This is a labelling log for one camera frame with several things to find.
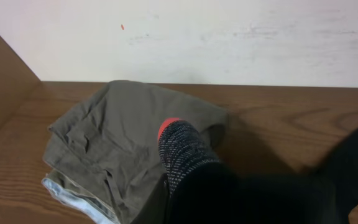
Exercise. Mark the folded beige garment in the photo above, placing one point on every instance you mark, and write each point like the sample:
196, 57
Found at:
73, 187

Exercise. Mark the folded light blue garment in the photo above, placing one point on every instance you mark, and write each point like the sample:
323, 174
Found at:
80, 203

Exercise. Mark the black leggings with red waistband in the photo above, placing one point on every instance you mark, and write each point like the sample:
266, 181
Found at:
203, 190

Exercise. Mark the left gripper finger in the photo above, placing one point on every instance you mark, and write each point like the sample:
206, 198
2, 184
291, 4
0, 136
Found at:
154, 210

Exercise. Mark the folded grey-brown trousers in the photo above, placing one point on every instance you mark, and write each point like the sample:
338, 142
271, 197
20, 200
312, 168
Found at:
108, 143

